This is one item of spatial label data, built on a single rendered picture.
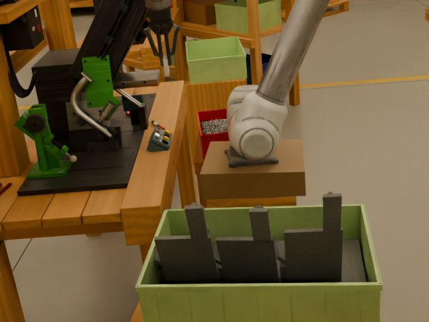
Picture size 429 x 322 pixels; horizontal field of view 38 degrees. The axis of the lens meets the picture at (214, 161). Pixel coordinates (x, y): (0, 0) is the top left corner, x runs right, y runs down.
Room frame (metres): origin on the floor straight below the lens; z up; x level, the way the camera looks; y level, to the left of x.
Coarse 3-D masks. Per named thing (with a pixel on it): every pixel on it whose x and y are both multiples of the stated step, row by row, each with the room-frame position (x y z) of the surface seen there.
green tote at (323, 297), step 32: (160, 224) 1.65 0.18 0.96; (224, 224) 1.71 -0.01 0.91; (288, 224) 1.68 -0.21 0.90; (320, 224) 1.66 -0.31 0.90; (352, 224) 1.65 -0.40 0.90; (160, 288) 1.33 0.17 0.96; (192, 288) 1.31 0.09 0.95; (224, 288) 1.30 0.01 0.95; (256, 288) 1.29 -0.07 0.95; (288, 288) 1.28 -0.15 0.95; (320, 288) 1.27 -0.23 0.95; (352, 288) 1.25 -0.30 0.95; (160, 320) 1.33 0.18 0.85; (192, 320) 1.32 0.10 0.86; (224, 320) 1.30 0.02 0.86; (256, 320) 1.29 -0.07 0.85; (288, 320) 1.28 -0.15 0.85; (320, 320) 1.27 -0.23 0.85; (352, 320) 1.26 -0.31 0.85
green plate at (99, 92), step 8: (104, 56) 2.57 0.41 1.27; (88, 64) 2.56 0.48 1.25; (96, 64) 2.56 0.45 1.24; (104, 64) 2.56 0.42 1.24; (88, 72) 2.56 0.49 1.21; (96, 72) 2.55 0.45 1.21; (104, 72) 2.55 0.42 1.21; (96, 80) 2.54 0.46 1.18; (104, 80) 2.54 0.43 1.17; (88, 88) 2.54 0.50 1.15; (96, 88) 2.54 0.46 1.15; (104, 88) 2.53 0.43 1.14; (112, 88) 2.54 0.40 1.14; (88, 96) 2.53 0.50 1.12; (96, 96) 2.53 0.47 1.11; (104, 96) 2.53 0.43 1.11; (88, 104) 2.52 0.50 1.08; (96, 104) 2.52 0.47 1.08; (104, 104) 2.52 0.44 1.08
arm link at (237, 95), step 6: (234, 90) 2.13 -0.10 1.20; (240, 90) 2.11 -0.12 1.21; (246, 90) 2.10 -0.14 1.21; (252, 90) 2.10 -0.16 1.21; (234, 96) 2.10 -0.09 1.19; (240, 96) 2.08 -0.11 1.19; (228, 102) 2.13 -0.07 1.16; (234, 102) 2.09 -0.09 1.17; (240, 102) 2.08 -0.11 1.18; (228, 108) 2.12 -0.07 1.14; (234, 108) 2.07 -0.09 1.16; (228, 114) 2.10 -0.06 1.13; (228, 120) 2.09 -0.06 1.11; (228, 126) 2.10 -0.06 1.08; (228, 132) 2.13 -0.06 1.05
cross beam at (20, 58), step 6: (42, 42) 3.24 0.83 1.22; (36, 48) 3.12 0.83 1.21; (42, 48) 3.22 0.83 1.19; (12, 54) 2.77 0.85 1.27; (18, 54) 2.84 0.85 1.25; (24, 54) 2.93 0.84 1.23; (30, 54) 3.01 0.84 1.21; (36, 54) 3.10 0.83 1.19; (12, 60) 2.75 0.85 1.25; (18, 60) 2.83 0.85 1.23; (24, 60) 2.91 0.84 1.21; (30, 60) 2.99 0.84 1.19; (18, 66) 2.81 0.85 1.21
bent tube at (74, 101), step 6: (84, 72) 2.55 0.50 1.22; (84, 78) 2.52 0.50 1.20; (90, 78) 2.52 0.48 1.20; (78, 84) 2.51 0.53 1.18; (84, 84) 2.52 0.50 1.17; (78, 90) 2.51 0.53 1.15; (72, 96) 2.50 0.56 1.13; (78, 96) 2.52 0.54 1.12; (72, 102) 2.50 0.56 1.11; (72, 108) 2.50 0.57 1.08; (78, 108) 2.49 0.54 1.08; (78, 114) 2.48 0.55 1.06; (84, 114) 2.48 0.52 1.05; (84, 120) 2.48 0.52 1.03; (90, 120) 2.47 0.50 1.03; (96, 126) 2.46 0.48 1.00; (102, 126) 2.46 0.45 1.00; (102, 132) 2.45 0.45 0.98; (108, 132) 2.45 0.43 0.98
